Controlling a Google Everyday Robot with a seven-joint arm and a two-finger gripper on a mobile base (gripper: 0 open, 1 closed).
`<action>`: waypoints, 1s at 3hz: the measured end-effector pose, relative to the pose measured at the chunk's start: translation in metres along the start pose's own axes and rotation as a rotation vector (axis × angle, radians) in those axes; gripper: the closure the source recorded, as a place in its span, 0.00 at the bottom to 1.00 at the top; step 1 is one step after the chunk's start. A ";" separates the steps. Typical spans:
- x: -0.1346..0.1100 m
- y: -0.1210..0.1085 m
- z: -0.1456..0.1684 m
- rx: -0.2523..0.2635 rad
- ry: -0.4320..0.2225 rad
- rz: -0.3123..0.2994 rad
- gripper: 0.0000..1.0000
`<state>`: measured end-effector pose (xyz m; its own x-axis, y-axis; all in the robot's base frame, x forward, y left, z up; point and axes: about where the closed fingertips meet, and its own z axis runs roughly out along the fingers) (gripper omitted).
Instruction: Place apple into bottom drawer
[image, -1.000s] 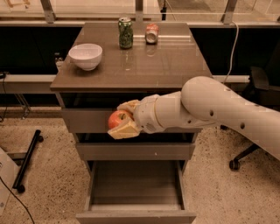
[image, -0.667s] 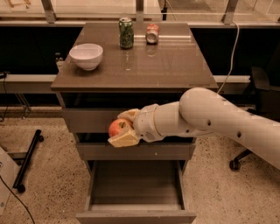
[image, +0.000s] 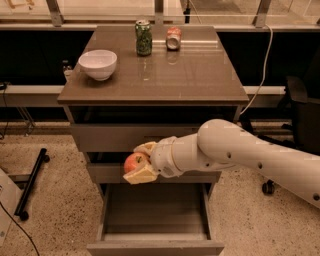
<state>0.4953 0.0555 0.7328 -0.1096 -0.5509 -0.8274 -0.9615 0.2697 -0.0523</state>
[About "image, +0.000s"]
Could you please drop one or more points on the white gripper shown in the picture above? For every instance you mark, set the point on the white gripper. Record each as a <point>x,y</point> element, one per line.
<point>162,156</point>

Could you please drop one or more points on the red apple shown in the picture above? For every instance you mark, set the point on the red apple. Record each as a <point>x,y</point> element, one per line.
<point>135,162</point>

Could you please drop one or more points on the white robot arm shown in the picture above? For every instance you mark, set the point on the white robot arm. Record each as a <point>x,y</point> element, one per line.
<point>221,145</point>

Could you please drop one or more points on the middle grey drawer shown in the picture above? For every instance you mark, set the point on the middle grey drawer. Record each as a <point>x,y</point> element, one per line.
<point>107,167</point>

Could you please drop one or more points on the grey drawer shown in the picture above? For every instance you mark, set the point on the grey drawer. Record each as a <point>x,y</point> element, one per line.
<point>155,220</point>
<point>124,137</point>
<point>107,167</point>

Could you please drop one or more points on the bottom grey drawer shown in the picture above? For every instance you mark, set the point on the bottom grey drawer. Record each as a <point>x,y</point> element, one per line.
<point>155,220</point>

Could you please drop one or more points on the top grey drawer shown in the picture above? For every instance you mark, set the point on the top grey drawer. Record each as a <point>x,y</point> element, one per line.
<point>124,137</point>

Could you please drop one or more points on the grey drawer cabinet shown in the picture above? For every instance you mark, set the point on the grey drawer cabinet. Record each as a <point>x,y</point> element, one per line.
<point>191,85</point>

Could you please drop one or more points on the white ceramic bowl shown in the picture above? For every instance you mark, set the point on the white ceramic bowl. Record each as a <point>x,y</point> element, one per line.
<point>98,64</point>

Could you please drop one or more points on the small bottle behind cabinet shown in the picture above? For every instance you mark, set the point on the small bottle behind cabinet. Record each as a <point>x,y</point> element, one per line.
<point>67,69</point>

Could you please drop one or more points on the red and white soda can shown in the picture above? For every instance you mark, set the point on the red and white soda can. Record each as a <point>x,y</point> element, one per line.
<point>173,38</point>

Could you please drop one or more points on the green soda can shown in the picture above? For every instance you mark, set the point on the green soda can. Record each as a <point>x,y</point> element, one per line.
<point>143,37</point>

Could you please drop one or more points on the black wheeled stand base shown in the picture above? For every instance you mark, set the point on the black wheeled stand base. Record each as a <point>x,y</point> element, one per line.
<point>20,211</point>

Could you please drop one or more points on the black office chair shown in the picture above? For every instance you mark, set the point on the black office chair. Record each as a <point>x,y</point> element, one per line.
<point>303,95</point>

